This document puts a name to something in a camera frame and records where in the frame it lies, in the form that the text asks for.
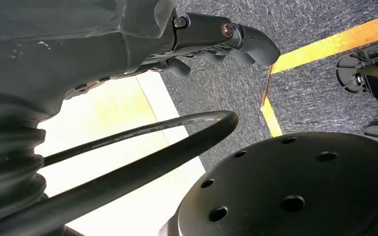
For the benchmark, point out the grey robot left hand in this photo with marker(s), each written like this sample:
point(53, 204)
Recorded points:
point(78, 49)

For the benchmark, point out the black round perforated disc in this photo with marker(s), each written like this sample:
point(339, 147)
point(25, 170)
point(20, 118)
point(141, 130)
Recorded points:
point(290, 182)

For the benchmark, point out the black wheeled base frame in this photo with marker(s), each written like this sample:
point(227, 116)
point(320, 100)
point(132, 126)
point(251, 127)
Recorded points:
point(376, 81)

